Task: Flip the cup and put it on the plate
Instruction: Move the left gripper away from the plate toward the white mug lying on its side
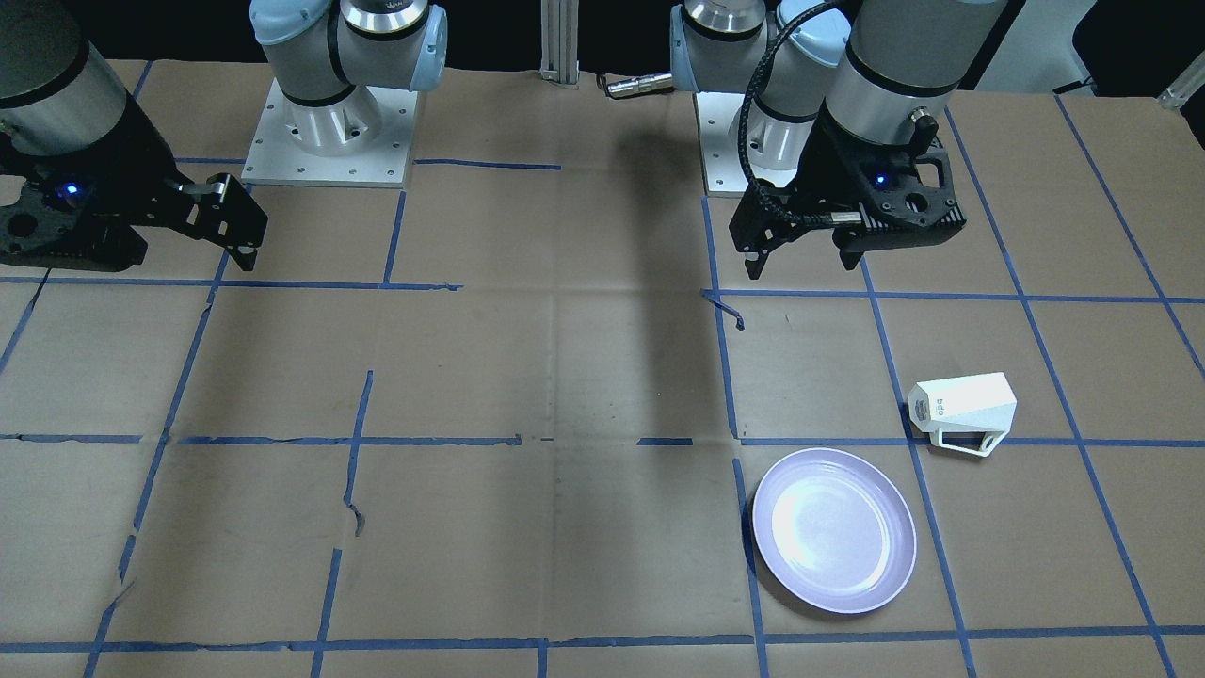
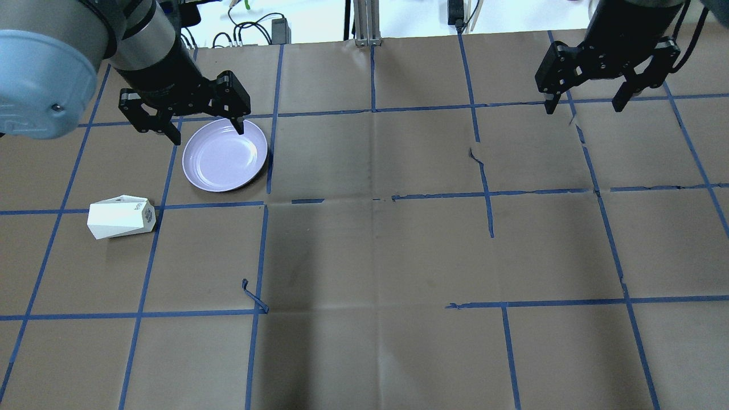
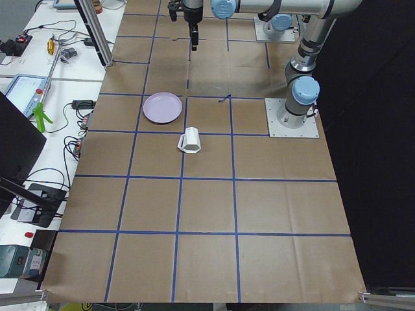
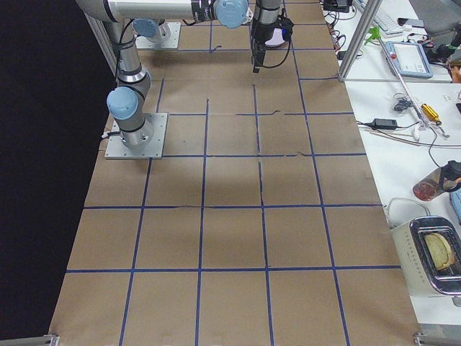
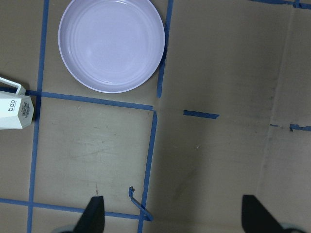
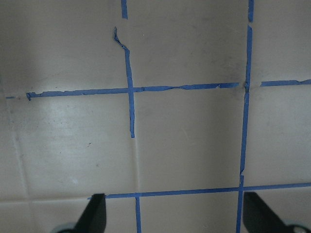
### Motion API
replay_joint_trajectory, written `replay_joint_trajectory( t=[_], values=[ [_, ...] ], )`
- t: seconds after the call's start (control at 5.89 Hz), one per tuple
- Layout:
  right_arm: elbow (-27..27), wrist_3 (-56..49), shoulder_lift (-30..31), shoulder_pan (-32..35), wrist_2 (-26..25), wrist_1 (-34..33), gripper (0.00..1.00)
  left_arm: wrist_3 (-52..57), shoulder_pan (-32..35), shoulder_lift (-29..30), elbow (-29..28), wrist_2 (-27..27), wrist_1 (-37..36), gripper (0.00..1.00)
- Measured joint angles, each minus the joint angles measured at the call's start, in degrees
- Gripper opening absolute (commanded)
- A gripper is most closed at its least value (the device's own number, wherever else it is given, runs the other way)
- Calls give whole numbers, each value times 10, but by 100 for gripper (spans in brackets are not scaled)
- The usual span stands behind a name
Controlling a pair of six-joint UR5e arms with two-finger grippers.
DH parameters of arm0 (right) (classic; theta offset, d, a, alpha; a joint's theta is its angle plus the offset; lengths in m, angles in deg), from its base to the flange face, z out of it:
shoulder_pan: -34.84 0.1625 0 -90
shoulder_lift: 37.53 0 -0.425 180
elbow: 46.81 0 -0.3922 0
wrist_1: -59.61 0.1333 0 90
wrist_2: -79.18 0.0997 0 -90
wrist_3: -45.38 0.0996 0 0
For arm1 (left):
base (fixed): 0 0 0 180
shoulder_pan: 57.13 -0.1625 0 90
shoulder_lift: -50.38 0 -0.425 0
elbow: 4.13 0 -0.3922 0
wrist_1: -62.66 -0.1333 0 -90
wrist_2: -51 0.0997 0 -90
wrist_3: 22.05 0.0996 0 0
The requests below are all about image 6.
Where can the brown paper table cover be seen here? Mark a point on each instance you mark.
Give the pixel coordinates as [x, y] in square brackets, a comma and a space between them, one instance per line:
[172, 108]

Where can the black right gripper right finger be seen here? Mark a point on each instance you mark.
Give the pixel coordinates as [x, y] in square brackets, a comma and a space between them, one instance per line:
[258, 217]

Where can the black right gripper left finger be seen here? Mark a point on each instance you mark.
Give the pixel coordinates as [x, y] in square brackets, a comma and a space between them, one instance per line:
[93, 218]

